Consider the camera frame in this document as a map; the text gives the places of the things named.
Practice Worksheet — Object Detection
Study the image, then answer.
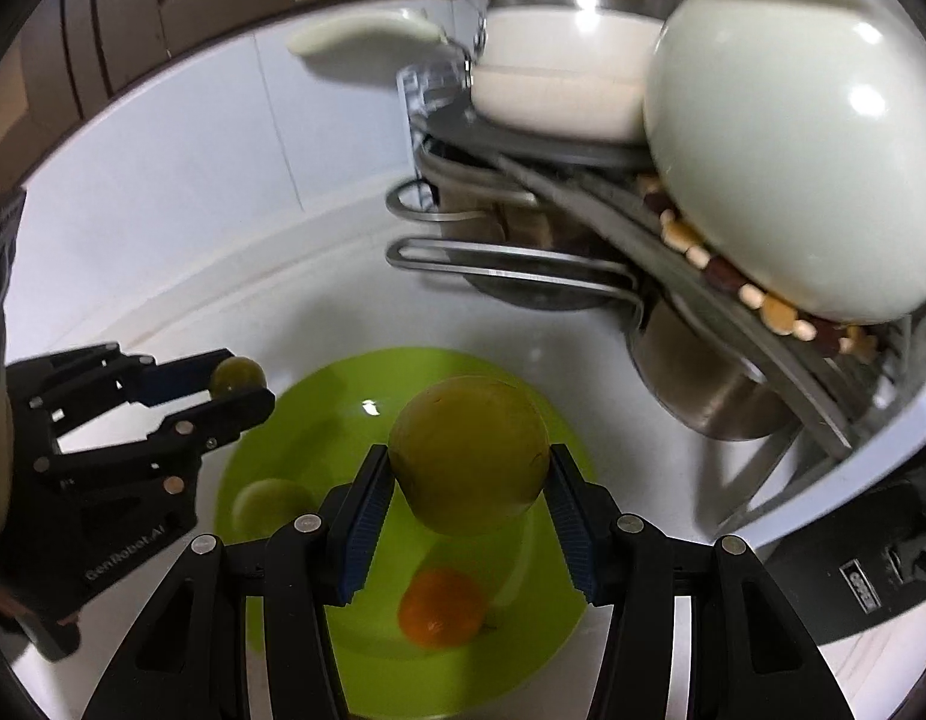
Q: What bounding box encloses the small dark green citrus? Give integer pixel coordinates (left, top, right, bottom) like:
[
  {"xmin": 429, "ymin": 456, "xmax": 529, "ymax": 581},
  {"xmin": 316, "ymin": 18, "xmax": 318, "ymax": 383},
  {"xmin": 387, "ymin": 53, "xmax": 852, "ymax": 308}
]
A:
[{"xmin": 209, "ymin": 356, "xmax": 268, "ymax": 401}]

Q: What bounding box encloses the green apple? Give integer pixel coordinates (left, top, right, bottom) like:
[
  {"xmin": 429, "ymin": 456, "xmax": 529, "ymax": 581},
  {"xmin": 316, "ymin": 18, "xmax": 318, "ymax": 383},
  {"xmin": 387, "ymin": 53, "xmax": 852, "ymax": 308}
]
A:
[
  {"xmin": 388, "ymin": 376, "xmax": 549, "ymax": 536},
  {"xmin": 232, "ymin": 478, "xmax": 316, "ymax": 541}
]

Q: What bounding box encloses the large orange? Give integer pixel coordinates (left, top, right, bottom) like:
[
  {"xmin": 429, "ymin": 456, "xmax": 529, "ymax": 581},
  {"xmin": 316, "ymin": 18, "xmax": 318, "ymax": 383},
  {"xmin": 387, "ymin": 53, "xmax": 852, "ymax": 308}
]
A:
[{"xmin": 398, "ymin": 567, "xmax": 489, "ymax": 650}]

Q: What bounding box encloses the left hand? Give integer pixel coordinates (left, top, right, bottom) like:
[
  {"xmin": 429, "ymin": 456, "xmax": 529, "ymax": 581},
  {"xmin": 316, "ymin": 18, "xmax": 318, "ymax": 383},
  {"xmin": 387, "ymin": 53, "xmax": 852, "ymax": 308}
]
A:
[{"xmin": 0, "ymin": 585, "xmax": 46, "ymax": 619}]

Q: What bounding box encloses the green plate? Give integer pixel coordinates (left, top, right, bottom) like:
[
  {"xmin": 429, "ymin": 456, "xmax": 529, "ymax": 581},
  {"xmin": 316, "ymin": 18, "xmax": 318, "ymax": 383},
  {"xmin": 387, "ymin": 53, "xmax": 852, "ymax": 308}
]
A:
[{"xmin": 214, "ymin": 348, "xmax": 606, "ymax": 718}]

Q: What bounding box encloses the black knife block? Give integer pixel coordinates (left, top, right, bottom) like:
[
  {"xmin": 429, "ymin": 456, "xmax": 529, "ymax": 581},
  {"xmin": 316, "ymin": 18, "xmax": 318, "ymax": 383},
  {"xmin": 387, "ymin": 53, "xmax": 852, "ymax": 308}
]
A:
[{"xmin": 765, "ymin": 458, "xmax": 926, "ymax": 645}]

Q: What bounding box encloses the steel pot lower right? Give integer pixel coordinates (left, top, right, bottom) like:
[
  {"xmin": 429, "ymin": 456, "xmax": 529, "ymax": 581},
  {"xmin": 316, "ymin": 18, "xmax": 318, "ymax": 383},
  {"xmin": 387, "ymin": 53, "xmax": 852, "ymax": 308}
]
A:
[{"xmin": 627, "ymin": 296, "xmax": 795, "ymax": 442}]

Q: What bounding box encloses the beaded wooden trivet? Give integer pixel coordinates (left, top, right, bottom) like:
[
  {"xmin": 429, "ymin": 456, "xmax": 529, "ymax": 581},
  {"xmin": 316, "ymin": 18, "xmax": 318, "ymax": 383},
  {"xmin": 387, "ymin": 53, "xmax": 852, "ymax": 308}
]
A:
[{"xmin": 635, "ymin": 174, "xmax": 881, "ymax": 362}]

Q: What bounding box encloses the steel pan lower left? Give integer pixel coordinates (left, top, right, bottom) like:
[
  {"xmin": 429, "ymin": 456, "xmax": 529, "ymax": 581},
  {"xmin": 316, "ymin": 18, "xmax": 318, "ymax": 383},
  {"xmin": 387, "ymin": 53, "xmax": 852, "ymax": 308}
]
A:
[{"xmin": 386, "ymin": 177, "xmax": 640, "ymax": 312}]

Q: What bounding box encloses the grey white pot rack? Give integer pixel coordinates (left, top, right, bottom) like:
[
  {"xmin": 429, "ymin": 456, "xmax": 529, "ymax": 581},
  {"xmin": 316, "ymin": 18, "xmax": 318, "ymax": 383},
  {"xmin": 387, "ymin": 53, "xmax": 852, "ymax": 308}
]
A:
[{"xmin": 396, "ymin": 60, "xmax": 926, "ymax": 546}]

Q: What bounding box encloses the cream saucepan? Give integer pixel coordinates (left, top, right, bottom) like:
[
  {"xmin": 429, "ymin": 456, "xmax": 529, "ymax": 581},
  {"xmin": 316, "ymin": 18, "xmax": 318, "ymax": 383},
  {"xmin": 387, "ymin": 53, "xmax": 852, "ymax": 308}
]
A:
[{"xmin": 466, "ymin": 5, "xmax": 663, "ymax": 145}]

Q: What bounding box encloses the white ceramic pot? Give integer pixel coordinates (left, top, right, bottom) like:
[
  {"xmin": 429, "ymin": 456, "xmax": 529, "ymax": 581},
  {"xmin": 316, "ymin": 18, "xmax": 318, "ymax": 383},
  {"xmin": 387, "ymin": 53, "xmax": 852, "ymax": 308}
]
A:
[{"xmin": 645, "ymin": 0, "xmax": 926, "ymax": 323}]

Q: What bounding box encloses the dark wooden window frame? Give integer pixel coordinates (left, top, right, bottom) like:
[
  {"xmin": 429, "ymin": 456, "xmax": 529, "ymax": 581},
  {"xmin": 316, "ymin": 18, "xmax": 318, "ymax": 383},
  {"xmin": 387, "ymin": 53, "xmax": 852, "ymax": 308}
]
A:
[{"xmin": 0, "ymin": 0, "xmax": 302, "ymax": 192}]

